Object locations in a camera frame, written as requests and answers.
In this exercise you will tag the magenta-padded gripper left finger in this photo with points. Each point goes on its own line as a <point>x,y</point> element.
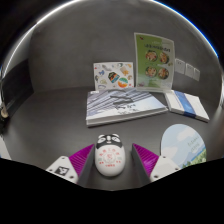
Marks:
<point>77,160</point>

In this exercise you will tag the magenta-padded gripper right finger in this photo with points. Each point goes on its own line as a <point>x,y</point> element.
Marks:
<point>150,162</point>

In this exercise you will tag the white panda-print computer mouse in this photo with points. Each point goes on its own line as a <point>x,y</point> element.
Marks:
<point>109,155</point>

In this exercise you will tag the sky-print round mouse pad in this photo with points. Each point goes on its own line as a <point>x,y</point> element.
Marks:
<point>184,144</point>

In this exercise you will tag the large grey-cover book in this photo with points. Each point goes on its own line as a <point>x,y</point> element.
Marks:
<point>121,105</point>

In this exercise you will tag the white and blue book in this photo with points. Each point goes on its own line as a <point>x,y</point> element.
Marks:
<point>187,105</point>

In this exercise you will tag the white sticker sheet card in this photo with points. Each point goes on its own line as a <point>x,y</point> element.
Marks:
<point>113,76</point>

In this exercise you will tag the green food-print menu stand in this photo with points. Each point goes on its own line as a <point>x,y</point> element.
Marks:
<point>154,62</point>

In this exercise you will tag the white wall switch panels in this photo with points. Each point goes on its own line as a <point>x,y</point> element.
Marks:
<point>187,69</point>

